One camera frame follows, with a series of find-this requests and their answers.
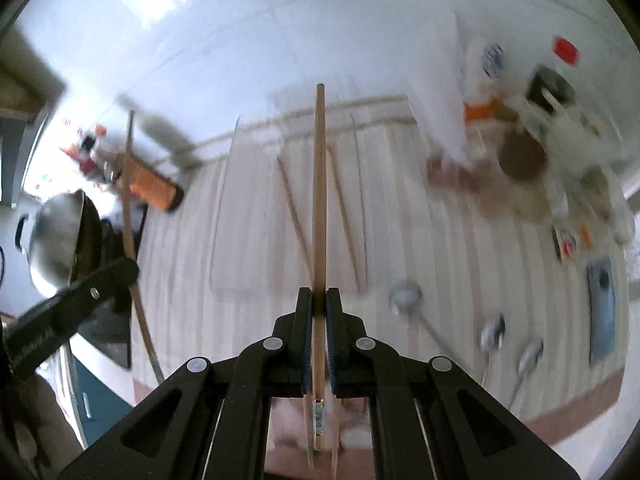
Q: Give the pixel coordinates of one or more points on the group of seasoning bottles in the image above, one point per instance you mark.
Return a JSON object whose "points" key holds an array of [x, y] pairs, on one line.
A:
{"points": [[90, 155]]}

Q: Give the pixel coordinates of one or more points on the round brown lid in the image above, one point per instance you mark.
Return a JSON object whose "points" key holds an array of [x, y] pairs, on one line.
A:
{"points": [[522, 157]]}

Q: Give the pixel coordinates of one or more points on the black stovetop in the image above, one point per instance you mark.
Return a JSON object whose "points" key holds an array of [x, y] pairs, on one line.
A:
{"points": [[112, 320]]}

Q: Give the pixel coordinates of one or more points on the small printed packet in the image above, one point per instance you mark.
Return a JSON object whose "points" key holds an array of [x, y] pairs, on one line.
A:
{"points": [[567, 242]]}

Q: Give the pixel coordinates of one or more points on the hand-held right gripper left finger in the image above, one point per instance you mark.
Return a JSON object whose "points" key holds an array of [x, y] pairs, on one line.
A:
{"points": [[306, 340]]}

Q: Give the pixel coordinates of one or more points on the steel wok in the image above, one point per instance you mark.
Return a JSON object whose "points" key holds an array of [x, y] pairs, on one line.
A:
{"points": [[52, 242]]}

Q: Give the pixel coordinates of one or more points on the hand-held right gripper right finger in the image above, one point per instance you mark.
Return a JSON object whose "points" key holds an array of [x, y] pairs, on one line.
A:
{"points": [[332, 340]]}

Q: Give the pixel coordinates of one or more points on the thin metal chopstick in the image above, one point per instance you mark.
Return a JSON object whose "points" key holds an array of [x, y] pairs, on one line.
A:
{"points": [[360, 200], [231, 160]]}

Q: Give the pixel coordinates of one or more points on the striped placemat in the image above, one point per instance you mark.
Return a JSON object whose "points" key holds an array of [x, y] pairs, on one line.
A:
{"points": [[425, 240]]}

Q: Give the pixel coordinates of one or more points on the black container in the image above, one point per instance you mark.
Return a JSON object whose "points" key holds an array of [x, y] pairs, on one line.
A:
{"points": [[550, 87]]}

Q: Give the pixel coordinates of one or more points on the red lid container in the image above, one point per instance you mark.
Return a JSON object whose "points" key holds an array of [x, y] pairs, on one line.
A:
{"points": [[566, 51]]}

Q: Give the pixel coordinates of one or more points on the white bottle with orange band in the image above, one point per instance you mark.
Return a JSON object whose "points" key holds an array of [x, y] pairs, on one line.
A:
{"points": [[482, 95]]}

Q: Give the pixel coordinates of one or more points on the person's left forearm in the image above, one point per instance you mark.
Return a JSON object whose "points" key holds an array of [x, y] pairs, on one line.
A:
{"points": [[35, 415]]}

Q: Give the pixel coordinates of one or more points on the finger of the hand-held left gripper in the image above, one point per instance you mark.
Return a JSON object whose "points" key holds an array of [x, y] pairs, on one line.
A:
{"points": [[75, 305]]}

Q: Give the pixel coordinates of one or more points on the metal spoon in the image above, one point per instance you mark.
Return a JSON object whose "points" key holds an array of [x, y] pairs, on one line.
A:
{"points": [[406, 297], [492, 334], [530, 355]]}

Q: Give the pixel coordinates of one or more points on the long wooden chopstick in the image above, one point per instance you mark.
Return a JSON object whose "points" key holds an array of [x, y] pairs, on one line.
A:
{"points": [[129, 210], [319, 185]]}

